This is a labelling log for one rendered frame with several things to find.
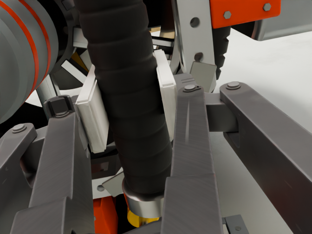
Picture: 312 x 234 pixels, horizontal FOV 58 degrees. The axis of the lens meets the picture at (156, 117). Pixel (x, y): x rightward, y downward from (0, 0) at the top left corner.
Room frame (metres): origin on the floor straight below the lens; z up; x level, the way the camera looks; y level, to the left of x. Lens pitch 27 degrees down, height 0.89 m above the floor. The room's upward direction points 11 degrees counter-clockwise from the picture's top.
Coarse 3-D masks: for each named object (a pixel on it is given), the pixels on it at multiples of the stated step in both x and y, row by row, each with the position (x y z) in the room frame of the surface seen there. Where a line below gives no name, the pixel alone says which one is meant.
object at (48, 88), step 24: (48, 0) 0.51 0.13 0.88; (72, 0) 0.47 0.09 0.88; (168, 0) 0.52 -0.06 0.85; (72, 24) 0.47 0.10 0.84; (168, 24) 0.54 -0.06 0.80; (72, 48) 0.47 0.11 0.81; (168, 48) 0.48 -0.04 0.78; (72, 72) 0.47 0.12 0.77; (48, 96) 0.47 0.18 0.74; (24, 120) 0.60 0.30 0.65; (48, 120) 0.47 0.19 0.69
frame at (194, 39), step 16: (176, 0) 0.36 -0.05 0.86; (192, 0) 0.36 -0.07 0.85; (208, 0) 0.36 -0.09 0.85; (176, 16) 0.41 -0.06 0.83; (192, 16) 0.36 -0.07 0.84; (208, 16) 0.36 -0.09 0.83; (176, 32) 0.41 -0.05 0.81; (192, 32) 0.36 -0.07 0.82; (208, 32) 0.36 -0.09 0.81; (192, 48) 0.36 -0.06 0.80; (208, 48) 0.36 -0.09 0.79; (192, 64) 0.36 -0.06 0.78; (208, 64) 0.36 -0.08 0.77; (208, 80) 0.36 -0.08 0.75; (96, 160) 0.42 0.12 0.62; (112, 160) 0.41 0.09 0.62; (96, 176) 0.37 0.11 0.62; (112, 176) 0.37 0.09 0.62; (96, 192) 0.37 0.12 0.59; (112, 192) 0.36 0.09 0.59
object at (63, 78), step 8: (80, 48) 0.62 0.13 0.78; (80, 56) 0.62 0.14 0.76; (88, 56) 0.62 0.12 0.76; (88, 64) 0.62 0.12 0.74; (56, 72) 0.63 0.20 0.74; (64, 72) 0.63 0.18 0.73; (56, 80) 0.63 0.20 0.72; (64, 80) 0.63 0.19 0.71; (72, 80) 0.62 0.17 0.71; (64, 88) 0.63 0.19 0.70; (72, 88) 0.62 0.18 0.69
